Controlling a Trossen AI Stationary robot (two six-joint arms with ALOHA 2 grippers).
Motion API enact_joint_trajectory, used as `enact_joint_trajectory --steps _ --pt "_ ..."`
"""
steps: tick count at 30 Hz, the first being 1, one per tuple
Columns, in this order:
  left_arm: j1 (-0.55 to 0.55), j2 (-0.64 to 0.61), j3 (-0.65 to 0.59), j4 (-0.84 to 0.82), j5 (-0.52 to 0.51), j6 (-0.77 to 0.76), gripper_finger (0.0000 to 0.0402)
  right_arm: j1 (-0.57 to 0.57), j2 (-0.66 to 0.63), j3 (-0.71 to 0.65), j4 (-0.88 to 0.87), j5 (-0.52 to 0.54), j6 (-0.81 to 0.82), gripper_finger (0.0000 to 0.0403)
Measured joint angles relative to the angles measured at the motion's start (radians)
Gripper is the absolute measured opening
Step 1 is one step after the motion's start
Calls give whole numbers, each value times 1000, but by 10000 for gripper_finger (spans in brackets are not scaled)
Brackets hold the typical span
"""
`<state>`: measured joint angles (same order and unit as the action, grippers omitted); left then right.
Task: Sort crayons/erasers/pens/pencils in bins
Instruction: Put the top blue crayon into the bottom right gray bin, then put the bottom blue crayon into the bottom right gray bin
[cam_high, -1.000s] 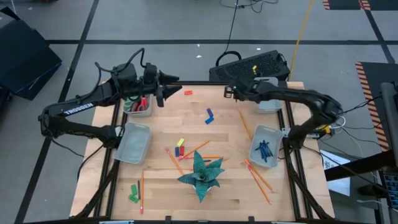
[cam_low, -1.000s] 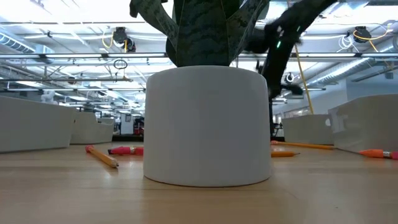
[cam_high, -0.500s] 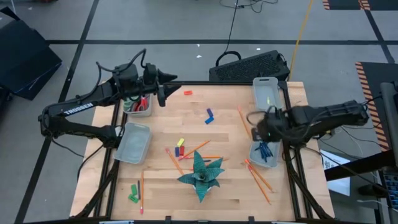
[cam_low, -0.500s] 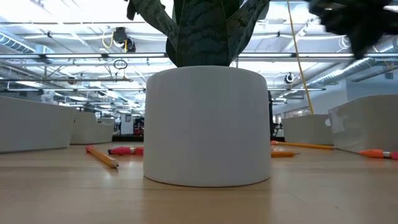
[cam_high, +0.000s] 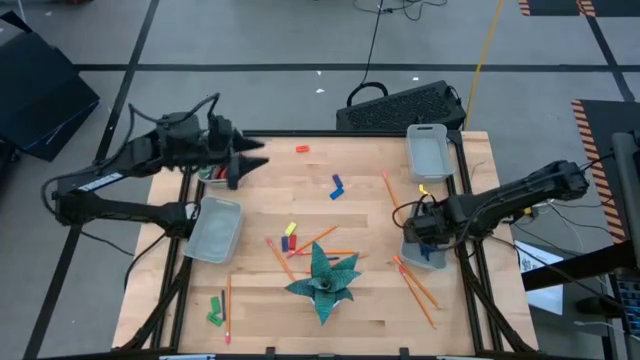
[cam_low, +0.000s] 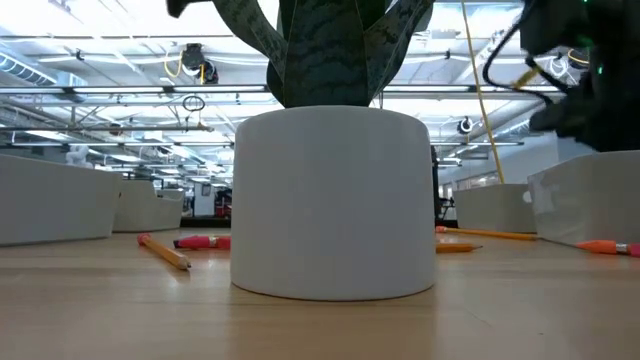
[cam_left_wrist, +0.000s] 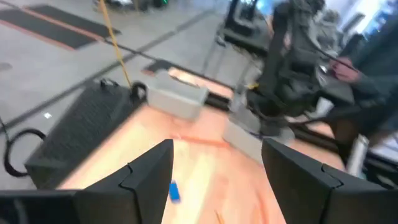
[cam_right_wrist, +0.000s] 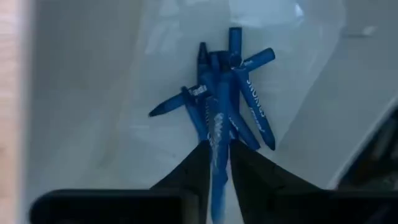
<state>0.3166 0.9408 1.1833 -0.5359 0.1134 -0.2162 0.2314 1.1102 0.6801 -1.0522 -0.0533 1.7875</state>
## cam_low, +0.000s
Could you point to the black machine with orange parts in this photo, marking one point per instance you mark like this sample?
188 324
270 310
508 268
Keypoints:
436 190

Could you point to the grey ventilation duct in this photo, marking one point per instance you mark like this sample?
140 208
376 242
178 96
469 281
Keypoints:
25 72

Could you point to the artificial plant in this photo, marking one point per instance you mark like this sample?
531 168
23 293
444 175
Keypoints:
330 200

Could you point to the yellow tag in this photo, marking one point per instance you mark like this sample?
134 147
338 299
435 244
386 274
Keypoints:
525 78

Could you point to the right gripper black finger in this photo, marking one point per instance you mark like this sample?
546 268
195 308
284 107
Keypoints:
562 120

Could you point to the orange pencil with pink eraser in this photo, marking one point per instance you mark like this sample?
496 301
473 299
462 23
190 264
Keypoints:
600 246
455 247
490 233
165 251
197 242

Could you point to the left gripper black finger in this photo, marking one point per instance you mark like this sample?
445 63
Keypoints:
176 6

